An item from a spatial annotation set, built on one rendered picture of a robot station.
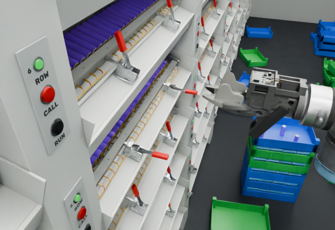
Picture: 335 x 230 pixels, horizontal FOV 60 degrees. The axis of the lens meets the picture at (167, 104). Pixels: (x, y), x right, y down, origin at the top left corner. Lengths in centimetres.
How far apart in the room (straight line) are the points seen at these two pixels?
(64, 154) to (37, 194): 5
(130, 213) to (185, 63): 50
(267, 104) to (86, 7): 42
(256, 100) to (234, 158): 141
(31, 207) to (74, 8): 22
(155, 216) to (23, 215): 72
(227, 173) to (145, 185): 114
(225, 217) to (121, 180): 117
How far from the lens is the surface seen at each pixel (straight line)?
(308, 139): 169
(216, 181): 188
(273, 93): 63
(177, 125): 105
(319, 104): 65
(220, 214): 174
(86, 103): 47
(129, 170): 64
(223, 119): 234
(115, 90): 51
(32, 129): 31
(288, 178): 175
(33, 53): 29
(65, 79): 34
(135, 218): 81
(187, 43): 95
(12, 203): 37
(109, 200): 59
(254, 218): 177
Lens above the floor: 143
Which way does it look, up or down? 35 degrees down
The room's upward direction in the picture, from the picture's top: straight up
